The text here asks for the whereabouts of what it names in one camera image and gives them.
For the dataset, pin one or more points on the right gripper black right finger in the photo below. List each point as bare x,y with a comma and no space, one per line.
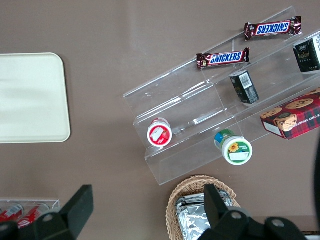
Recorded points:
220,215

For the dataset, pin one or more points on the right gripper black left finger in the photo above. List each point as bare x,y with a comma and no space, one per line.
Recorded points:
75,210

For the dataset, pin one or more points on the oval light wicker basket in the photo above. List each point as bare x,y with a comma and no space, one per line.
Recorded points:
195,183

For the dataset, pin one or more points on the cream plastic serving tray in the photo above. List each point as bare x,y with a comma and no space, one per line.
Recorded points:
32,100

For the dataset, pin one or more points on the clear acrylic bottle rack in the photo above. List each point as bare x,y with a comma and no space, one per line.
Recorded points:
53,203

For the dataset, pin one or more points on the silver foil pack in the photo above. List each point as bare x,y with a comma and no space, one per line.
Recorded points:
178,203
192,220

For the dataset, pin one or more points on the red cola bottle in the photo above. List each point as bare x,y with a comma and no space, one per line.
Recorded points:
10,212
32,216

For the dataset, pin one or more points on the green lid yogurt cup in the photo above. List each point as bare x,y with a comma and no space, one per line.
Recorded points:
236,150

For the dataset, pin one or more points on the red lid yogurt cup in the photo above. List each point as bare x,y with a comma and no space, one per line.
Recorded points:
159,135

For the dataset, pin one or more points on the red tartan cookie box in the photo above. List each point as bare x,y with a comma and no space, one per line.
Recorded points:
295,117

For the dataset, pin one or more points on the clear acrylic stepped shelf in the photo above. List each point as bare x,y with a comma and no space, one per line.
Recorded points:
175,100

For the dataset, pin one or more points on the small black carton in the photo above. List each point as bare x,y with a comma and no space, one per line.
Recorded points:
307,55
245,87

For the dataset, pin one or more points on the Snickers chocolate bar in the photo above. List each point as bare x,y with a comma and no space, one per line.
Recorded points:
272,28
223,58

